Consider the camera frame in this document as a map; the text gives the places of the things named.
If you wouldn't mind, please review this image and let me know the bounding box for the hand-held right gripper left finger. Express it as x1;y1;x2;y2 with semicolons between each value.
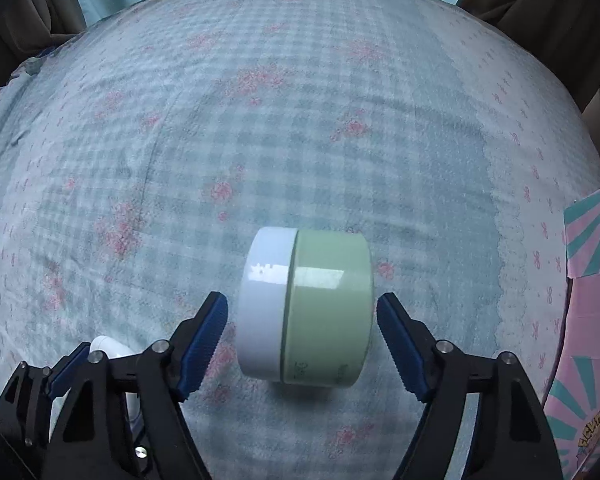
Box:
41;291;230;480

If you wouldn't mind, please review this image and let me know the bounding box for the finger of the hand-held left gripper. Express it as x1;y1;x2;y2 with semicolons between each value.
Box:
0;341;92;461

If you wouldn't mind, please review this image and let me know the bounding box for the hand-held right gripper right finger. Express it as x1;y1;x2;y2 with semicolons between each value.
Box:
376;291;565;480

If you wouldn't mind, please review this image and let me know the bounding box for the white bottle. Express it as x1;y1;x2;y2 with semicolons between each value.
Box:
50;335;143;436

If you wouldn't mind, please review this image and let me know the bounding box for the pale green jar white lid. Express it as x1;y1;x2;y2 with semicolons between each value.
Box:
236;226;373;387

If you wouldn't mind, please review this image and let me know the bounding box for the pink printed cardboard box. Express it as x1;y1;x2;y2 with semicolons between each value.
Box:
542;177;600;480

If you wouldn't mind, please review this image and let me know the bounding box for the brown curtain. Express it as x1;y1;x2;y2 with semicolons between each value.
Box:
0;0;88;101
455;0;600;111

